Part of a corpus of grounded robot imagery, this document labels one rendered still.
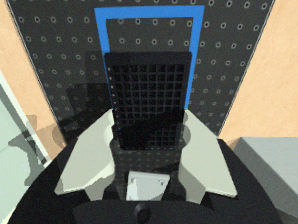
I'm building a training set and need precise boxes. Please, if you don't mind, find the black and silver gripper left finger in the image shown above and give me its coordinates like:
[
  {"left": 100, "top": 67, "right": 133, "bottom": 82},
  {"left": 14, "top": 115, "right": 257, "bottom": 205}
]
[{"left": 7, "top": 109, "right": 116, "bottom": 224}]

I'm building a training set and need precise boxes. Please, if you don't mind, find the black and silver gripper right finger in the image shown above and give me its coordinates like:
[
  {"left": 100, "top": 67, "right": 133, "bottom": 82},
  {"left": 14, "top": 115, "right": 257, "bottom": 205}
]
[{"left": 178, "top": 108, "right": 283, "bottom": 224}]

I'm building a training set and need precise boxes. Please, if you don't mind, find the blue tape outline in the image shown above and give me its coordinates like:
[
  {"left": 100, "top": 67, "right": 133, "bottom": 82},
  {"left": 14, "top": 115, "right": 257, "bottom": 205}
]
[{"left": 94, "top": 6, "right": 204, "bottom": 109}]

